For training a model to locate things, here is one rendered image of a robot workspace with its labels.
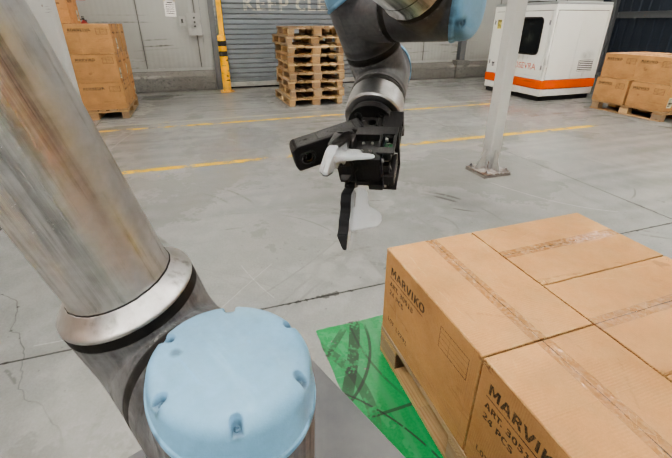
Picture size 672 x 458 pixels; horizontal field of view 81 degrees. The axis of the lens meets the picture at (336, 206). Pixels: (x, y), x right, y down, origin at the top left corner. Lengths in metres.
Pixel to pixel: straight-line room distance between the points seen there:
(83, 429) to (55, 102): 1.61
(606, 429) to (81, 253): 1.08
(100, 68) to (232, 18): 3.49
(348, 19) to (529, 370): 0.96
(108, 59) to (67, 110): 6.58
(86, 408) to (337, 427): 1.37
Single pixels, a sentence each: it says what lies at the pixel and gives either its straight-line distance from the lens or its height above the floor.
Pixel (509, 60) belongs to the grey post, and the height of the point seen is 1.06.
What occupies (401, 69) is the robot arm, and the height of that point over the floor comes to 1.29.
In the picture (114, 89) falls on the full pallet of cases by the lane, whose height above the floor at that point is 0.44.
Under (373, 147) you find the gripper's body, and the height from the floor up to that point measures 1.21.
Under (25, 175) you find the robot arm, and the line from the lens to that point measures 0.40.
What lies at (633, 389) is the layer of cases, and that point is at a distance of 1.29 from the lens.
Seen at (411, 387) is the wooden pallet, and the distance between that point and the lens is 1.77.
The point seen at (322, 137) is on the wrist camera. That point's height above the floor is 1.21.
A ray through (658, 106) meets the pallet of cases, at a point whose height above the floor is 0.22.
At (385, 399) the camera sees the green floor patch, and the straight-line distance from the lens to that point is 1.75.
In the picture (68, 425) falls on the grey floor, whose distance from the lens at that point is 1.95.
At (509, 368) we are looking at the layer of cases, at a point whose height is 0.54.
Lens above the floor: 1.36
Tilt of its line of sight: 25 degrees down
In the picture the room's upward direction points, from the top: straight up
